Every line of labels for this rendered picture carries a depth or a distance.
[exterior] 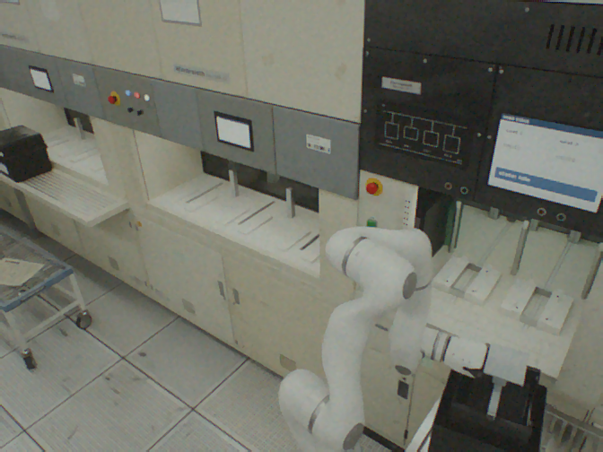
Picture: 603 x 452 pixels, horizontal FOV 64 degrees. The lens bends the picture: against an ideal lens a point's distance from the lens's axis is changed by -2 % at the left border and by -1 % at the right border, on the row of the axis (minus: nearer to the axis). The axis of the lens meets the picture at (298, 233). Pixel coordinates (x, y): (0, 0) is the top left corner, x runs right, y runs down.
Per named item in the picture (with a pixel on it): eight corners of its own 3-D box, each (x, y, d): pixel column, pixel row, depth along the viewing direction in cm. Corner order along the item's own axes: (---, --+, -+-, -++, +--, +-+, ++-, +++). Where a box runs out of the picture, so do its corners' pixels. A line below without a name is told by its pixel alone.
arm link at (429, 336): (431, 351, 134) (441, 325, 140) (385, 335, 139) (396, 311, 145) (429, 368, 139) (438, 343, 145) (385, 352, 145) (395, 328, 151)
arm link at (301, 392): (321, 483, 122) (321, 424, 109) (274, 436, 133) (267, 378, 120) (354, 453, 128) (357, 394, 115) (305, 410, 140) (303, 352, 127)
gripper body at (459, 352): (445, 345, 145) (485, 358, 140) (436, 369, 137) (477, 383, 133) (449, 326, 141) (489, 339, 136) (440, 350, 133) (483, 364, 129)
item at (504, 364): (458, 393, 161) (475, 322, 144) (524, 416, 153) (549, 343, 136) (440, 453, 143) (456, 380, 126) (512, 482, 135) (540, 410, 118)
